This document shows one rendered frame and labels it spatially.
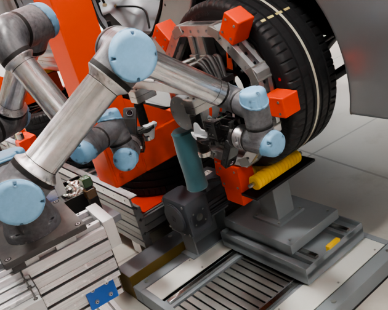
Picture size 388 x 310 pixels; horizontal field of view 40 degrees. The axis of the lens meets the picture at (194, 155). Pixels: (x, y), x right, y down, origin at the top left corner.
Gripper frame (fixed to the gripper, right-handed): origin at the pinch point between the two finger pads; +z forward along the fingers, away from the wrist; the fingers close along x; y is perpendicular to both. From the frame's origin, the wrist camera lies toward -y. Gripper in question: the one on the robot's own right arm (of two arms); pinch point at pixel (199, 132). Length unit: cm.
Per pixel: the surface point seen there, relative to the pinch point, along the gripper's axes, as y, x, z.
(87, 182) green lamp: -19, 24, 49
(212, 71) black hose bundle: 17.6, -9.7, -1.7
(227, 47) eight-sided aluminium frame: 21.4, -20.7, 1.6
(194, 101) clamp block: 11.3, 0.3, -2.5
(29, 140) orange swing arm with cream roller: -33, 3, 177
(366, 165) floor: -83, -125, 34
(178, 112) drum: 2.0, -5.9, 18.5
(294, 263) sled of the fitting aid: -69, -25, -3
